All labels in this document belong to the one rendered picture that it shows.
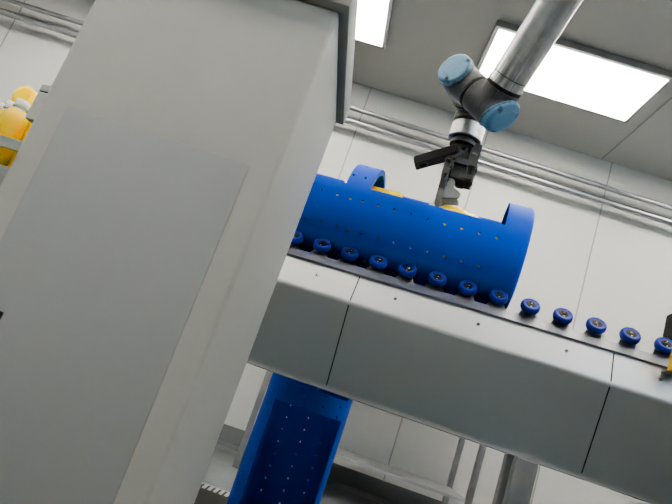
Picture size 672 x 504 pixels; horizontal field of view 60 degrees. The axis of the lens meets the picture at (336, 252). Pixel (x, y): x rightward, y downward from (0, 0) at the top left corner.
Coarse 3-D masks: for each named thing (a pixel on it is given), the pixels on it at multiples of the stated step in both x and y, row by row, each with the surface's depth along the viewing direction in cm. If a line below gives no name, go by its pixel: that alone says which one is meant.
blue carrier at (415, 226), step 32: (320, 192) 147; (352, 192) 146; (320, 224) 147; (352, 224) 145; (384, 224) 143; (416, 224) 142; (448, 224) 140; (480, 224) 140; (512, 224) 139; (384, 256) 145; (416, 256) 142; (448, 256) 140; (480, 256) 138; (512, 256) 137; (448, 288) 145; (480, 288) 141; (512, 288) 138
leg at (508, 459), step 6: (504, 456) 144; (510, 456) 141; (504, 462) 142; (510, 462) 141; (504, 468) 141; (510, 468) 140; (504, 474) 140; (498, 480) 143; (504, 480) 140; (498, 486) 141; (504, 486) 139; (498, 492) 139; (504, 492) 139; (498, 498) 139
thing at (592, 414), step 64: (320, 320) 140; (384, 320) 136; (448, 320) 135; (320, 384) 140; (384, 384) 137; (448, 384) 133; (512, 384) 130; (576, 384) 127; (640, 384) 125; (512, 448) 131; (576, 448) 128; (640, 448) 125
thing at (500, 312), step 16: (304, 256) 145; (320, 256) 146; (352, 272) 142; (368, 272) 142; (400, 288) 140; (416, 288) 139; (432, 288) 140; (464, 304) 137; (480, 304) 137; (512, 320) 134; (528, 320) 134; (560, 336) 132; (576, 336) 132; (592, 336) 132; (624, 352) 129; (640, 352) 130; (656, 352) 130
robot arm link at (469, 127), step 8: (456, 120) 154; (464, 120) 152; (472, 120) 152; (456, 128) 153; (464, 128) 152; (472, 128) 152; (480, 128) 153; (448, 136) 156; (472, 136) 152; (480, 136) 153
